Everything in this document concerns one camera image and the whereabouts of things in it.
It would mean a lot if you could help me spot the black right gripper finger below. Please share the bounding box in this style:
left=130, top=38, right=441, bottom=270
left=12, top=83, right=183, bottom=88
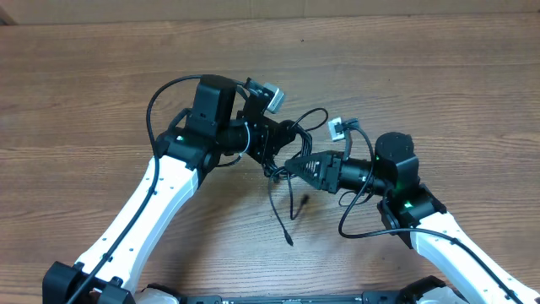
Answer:
left=284, top=152, right=332, bottom=175
left=296, top=171, right=325, bottom=190

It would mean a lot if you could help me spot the black USB-A cable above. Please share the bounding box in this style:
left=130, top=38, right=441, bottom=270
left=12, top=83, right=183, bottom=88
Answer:
left=263, top=126, right=314, bottom=221

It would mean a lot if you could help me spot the black USB-C cable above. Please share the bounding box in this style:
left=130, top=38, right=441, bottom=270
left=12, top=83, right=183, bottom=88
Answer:
left=267, top=107, right=330, bottom=247

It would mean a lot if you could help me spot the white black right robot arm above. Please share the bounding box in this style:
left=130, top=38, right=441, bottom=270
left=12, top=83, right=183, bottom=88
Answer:
left=285, top=132, right=539, bottom=303

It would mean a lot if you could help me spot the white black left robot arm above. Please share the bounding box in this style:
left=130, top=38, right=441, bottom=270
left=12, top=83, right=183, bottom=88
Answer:
left=42, top=74, right=289, bottom=303

